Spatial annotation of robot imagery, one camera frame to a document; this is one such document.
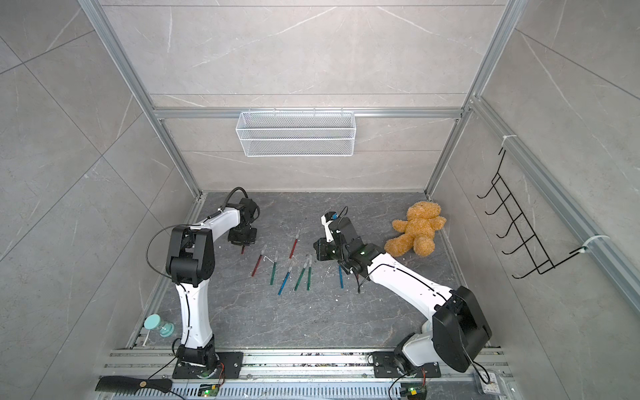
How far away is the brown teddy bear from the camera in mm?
884

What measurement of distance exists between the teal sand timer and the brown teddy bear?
2.73 feet

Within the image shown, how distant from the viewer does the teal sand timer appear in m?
0.74
